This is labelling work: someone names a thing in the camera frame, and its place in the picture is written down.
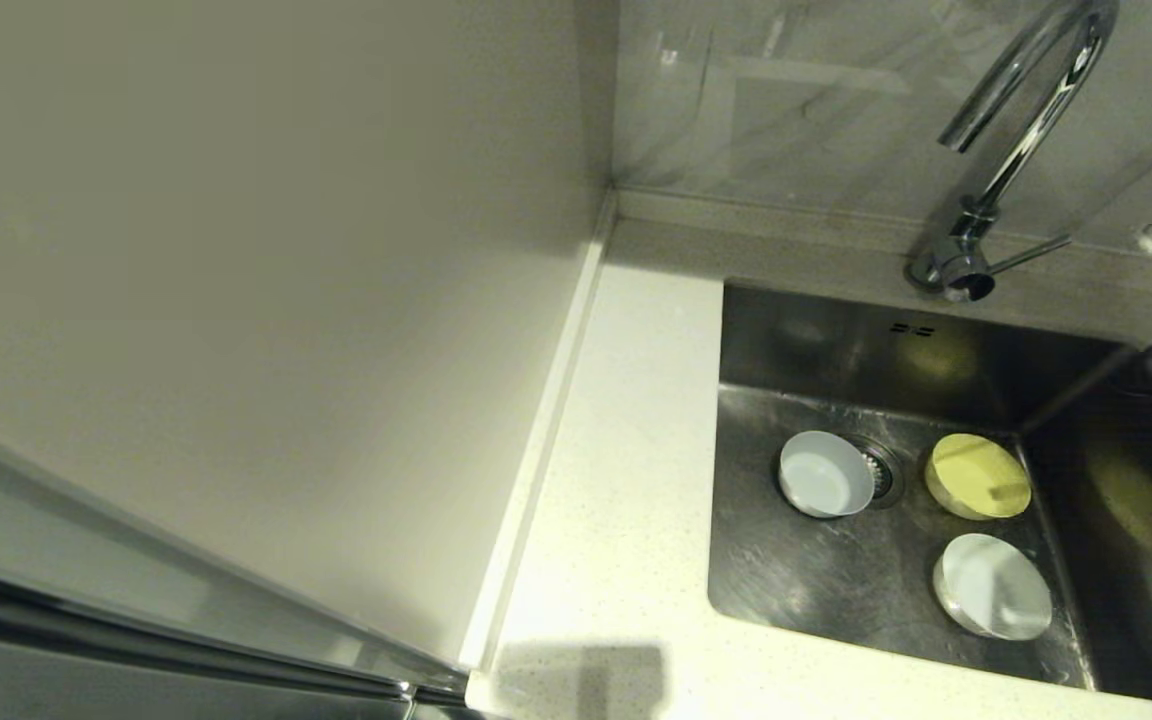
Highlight chrome faucet lever handle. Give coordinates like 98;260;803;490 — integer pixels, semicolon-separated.
986;235;1074;276

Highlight yellow bowl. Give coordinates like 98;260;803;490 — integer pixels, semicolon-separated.
924;432;1033;522

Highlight white ceramic bowl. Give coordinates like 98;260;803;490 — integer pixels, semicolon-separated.
933;532;1054;642
778;430;877;520

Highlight stainless steel sink basin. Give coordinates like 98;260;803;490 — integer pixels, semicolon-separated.
708;280;1152;709

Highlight chrome gooseneck faucet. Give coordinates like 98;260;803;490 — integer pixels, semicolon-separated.
906;0;1122;304

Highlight round metal drain strainer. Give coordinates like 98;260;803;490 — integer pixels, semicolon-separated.
851;437;907;511

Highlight white edge trim strip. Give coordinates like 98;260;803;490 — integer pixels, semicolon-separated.
459;192;619;693

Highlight white appliance side panel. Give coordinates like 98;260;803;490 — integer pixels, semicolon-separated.
0;0;619;673

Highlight grey steel appliance door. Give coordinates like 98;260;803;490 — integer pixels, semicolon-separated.
0;400;512;720

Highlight metal door handle bar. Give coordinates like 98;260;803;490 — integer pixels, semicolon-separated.
0;565;472;706

